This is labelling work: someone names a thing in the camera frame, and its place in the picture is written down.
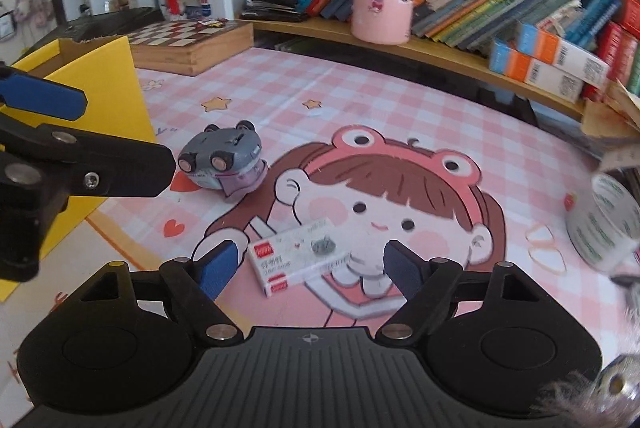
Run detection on white staple box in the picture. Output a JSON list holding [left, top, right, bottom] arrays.
[[247, 218, 353, 298]]

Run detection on red book box set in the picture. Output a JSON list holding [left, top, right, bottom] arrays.
[[582, 0, 640, 102]]

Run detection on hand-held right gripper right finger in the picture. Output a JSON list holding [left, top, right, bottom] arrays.
[[375, 239, 554, 345]]

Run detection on pink checked cloth desktop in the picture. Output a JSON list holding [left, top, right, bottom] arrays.
[[0, 46, 640, 409]]

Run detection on grey fuzzy charm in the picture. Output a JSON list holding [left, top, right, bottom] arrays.
[[535, 353, 640, 424]]

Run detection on orange and white carton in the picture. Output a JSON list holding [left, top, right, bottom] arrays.
[[489, 37, 586, 105], [515, 21, 612, 90]]

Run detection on pile of papers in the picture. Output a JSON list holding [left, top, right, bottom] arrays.
[[582, 81, 640, 159]]

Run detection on black electronic keyboard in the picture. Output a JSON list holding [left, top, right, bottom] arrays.
[[65, 6, 161, 36]]

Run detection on yellow cardboard box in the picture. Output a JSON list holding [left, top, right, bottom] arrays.
[[0, 36, 156, 304]]

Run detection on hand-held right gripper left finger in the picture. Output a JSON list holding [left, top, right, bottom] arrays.
[[62, 239, 241, 345]]

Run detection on wooden chessboard box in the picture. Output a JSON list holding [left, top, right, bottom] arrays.
[[124, 19, 254, 78]]

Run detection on tan rubber band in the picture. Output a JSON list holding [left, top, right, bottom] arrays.
[[525, 224, 556, 244], [529, 245, 567, 272]]

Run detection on grey toy car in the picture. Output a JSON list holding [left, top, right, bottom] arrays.
[[177, 121, 269, 204]]

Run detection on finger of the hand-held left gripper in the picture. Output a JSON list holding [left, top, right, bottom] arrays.
[[0, 111, 177, 199], [0, 64, 89, 122]]

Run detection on grey clear tape roll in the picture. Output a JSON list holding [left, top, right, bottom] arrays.
[[565, 173, 640, 271]]

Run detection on black notebook stack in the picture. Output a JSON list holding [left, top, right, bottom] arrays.
[[239, 0, 311, 22]]

